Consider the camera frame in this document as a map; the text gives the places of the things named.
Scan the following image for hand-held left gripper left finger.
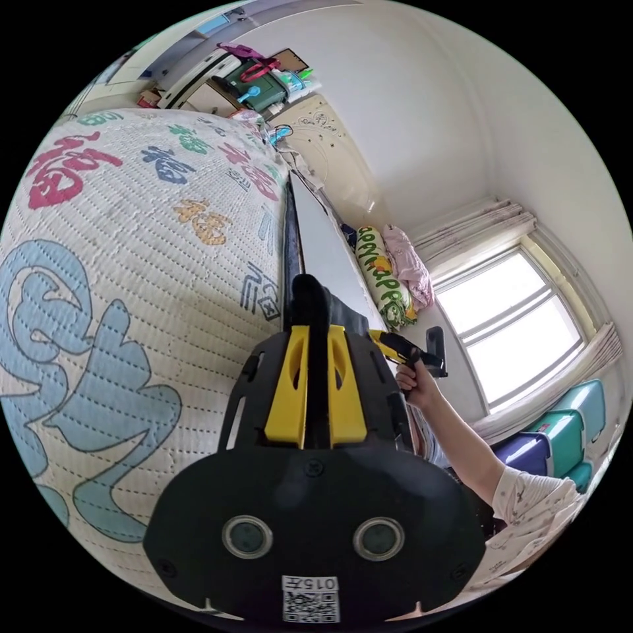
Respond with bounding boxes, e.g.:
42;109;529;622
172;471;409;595
263;324;311;450

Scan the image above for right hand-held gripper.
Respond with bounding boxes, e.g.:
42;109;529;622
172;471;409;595
371;330;432;396

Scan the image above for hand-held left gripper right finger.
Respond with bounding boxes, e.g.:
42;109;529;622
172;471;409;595
326;324;369;449

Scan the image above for black short sleeve shirt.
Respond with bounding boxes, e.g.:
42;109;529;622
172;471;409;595
279;167;384;448

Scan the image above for person's right forearm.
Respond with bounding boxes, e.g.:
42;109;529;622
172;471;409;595
420;393;509;509

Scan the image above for person's right hand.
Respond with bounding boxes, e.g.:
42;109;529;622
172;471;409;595
395;365;444;412

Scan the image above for green and yellow printed pillow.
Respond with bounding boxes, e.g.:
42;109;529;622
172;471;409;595
353;226;419;331

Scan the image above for pink blanket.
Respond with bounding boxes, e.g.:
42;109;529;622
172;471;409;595
383;225;436;310

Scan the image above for window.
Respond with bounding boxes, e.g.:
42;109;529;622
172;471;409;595
433;242;592;414

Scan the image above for pale curtain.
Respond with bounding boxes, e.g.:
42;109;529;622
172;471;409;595
410;196;540;268
469;322;624;448

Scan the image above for purple plastic storage box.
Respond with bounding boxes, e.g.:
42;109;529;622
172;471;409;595
493;431;554;479

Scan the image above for teal plastic storage box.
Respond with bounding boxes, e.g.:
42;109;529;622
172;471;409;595
529;409;588;479
566;379;608;448

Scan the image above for bed with printed white quilt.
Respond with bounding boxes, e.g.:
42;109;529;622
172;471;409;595
0;106;293;545

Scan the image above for person's body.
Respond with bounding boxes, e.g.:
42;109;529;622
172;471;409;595
413;415;602;589

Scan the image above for cream carved headboard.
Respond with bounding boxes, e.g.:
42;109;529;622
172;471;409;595
269;94;392;231

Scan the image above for cupboard with clutter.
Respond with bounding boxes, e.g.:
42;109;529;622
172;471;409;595
136;42;318;121

